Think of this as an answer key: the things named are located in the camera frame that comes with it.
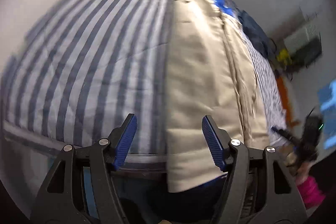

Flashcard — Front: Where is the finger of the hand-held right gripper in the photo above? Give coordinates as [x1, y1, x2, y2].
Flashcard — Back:
[272, 126, 300, 146]

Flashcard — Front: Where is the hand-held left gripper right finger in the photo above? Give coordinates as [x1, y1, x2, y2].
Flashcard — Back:
[202, 115, 308, 224]

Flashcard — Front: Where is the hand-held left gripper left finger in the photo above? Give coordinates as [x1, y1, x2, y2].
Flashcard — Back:
[30, 113, 138, 224]

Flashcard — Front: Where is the beige jacket with blue lining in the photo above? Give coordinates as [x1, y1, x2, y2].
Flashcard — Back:
[165, 0, 271, 193]

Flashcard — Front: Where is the person's right hand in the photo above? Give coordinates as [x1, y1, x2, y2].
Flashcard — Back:
[286, 152, 311, 180]

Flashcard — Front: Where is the orange object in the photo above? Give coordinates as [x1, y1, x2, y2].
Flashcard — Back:
[275, 74, 300, 128]

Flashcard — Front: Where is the yellow object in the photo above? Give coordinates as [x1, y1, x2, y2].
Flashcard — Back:
[276, 49, 292, 65]

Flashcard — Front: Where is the blue white striped blanket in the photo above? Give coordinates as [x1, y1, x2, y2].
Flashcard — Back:
[1, 0, 289, 160]

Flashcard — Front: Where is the white air conditioner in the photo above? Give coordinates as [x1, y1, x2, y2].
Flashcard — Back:
[283, 24, 323, 67]

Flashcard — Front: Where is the dark blue cloth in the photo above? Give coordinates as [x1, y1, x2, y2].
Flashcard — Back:
[237, 10, 274, 57]

